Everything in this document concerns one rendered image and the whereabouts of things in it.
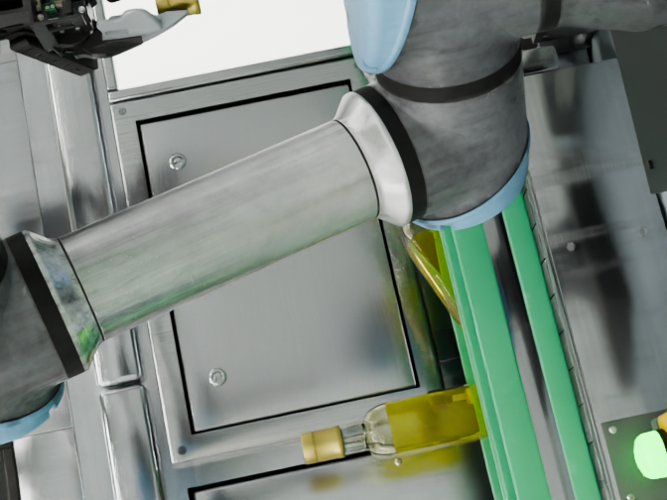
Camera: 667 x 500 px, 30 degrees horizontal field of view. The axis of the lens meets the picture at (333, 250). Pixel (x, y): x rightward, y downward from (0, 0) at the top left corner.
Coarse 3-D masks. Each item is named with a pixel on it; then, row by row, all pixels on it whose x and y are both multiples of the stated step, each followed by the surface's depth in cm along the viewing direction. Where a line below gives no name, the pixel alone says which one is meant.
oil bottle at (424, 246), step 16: (416, 224) 140; (416, 240) 139; (432, 240) 139; (416, 256) 140; (432, 256) 139; (432, 272) 138; (448, 272) 138; (432, 288) 143; (448, 288) 138; (448, 304) 140
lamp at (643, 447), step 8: (656, 432) 116; (664, 432) 116; (640, 440) 116; (648, 440) 115; (656, 440) 115; (664, 440) 115; (640, 448) 116; (648, 448) 115; (656, 448) 115; (664, 448) 115; (640, 456) 116; (648, 456) 115; (656, 456) 115; (664, 456) 115; (640, 464) 116; (648, 464) 115; (656, 464) 115; (664, 464) 115; (648, 472) 115; (656, 472) 115; (664, 472) 115
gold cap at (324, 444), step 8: (320, 432) 135; (328, 432) 135; (336, 432) 135; (304, 440) 134; (312, 440) 134; (320, 440) 134; (328, 440) 134; (336, 440) 134; (304, 448) 134; (312, 448) 134; (320, 448) 134; (328, 448) 134; (336, 448) 134; (304, 456) 134; (312, 456) 134; (320, 456) 134; (328, 456) 135; (336, 456) 135; (344, 456) 135
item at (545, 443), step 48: (480, 240) 128; (528, 240) 128; (480, 288) 126; (528, 288) 126; (480, 336) 125; (528, 336) 125; (528, 384) 124; (528, 432) 123; (576, 432) 123; (528, 480) 121; (576, 480) 121
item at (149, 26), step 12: (132, 12) 124; (144, 12) 125; (168, 12) 129; (180, 12) 129; (96, 24) 127; (108, 24) 127; (120, 24) 127; (132, 24) 127; (144, 24) 127; (156, 24) 128; (168, 24) 128; (108, 36) 128; (120, 36) 128; (132, 36) 128; (144, 36) 128; (156, 36) 129
